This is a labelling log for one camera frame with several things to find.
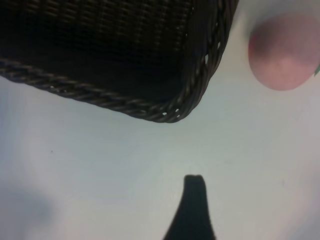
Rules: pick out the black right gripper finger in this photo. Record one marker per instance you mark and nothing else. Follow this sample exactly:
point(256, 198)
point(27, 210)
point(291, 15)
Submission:
point(192, 215)

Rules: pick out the dark brown wicker basket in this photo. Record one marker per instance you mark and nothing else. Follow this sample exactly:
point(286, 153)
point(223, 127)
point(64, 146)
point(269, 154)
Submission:
point(112, 50)

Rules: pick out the pink peach with green leaf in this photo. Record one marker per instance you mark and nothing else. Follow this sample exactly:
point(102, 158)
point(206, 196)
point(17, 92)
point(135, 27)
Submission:
point(285, 55)

